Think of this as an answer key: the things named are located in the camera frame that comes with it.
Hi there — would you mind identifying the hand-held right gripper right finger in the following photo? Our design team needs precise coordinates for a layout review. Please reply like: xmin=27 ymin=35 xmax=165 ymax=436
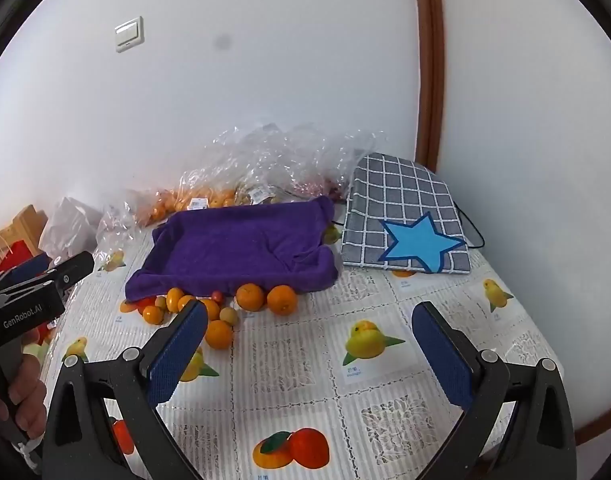
xmin=411 ymin=301 xmax=577 ymax=480

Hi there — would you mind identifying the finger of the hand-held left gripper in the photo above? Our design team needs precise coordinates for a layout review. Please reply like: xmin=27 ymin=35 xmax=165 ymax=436
xmin=0 ymin=255 xmax=53 ymax=288
xmin=45 ymin=251 xmax=95 ymax=293

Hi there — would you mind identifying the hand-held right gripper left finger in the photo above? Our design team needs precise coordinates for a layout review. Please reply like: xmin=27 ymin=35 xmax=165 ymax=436
xmin=40 ymin=300 xmax=208 ymax=480

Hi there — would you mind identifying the large orange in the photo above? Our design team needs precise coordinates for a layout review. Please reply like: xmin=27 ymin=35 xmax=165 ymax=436
xmin=266 ymin=285 xmax=298 ymax=316
xmin=204 ymin=319 xmax=234 ymax=351
xmin=235 ymin=283 xmax=266 ymax=312

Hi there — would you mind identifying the purple towel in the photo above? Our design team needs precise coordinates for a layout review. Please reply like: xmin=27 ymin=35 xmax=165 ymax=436
xmin=125 ymin=196 xmax=340 ymax=303

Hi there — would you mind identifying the person's left hand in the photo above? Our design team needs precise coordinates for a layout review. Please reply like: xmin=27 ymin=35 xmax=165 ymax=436
xmin=9 ymin=344 xmax=48 ymax=439

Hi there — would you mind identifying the white plastic bag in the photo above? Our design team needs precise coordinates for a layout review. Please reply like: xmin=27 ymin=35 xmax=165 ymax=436
xmin=39 ymin=197 xmax=103 ymax=261

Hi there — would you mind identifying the brown cardboard box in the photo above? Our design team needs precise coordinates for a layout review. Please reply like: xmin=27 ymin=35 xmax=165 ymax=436
xmin=0 ymin=205 xmax=48 ymax=253

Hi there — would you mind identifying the clear bag of kumquats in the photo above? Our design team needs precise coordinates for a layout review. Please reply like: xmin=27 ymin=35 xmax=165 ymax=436
xmin=98 ymin=180 xmax=241 ymax=241

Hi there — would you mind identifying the grey checked cushion blue star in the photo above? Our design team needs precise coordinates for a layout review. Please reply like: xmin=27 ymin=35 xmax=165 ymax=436
xmin=340 ymin=152 xmax=472 ymax=276

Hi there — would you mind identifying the crumpled clear plastic bag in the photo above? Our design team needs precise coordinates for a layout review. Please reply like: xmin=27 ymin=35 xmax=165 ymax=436
xmin=185 ymin=120 xmax=387 ymax=207

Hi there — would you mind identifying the black cable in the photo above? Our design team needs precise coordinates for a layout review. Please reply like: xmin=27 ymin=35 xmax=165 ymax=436
xmin=454 ymin=199 xmax=486 ymax=252

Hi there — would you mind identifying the white light switch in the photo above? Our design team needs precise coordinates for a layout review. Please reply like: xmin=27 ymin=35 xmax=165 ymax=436
xmin=114 ymin=16 xmax=145 ymax=54

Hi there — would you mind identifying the brown wooden door frame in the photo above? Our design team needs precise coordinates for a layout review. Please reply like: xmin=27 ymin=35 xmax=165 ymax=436
xmin=410 ymin=0 xmax=446 ymax=171

